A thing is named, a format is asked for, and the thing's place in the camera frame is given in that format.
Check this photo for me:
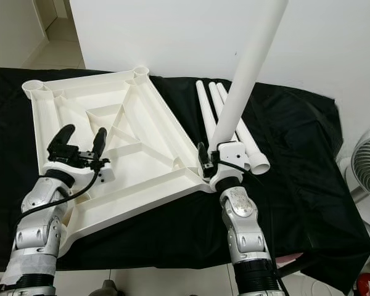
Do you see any white plastic children table top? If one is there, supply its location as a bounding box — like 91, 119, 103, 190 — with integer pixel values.
22, 64, 216, 257

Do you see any white plastic table leg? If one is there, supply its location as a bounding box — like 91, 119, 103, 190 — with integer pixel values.
196, 80, 218, 149
217, 83, 271, 176
208, 82, 229, 124
210, 0, 290, 152

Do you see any black table cloth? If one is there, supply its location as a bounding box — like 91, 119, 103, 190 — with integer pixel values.
0, 67, 370, 294

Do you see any pink white round stool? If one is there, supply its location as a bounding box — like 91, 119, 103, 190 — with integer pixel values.
274, 252, 304, 263

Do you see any grey robot foot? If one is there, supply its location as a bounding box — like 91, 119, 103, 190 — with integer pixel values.
99, 281, 124, 296

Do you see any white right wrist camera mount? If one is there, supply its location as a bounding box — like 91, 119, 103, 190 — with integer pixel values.
212, 141, 247, 186

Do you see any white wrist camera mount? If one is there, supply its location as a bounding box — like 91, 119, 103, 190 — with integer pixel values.
67, 162, 118, 186
212, 141, 247, 186

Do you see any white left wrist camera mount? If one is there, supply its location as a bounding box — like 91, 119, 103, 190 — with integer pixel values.
67, 162, 118, 186

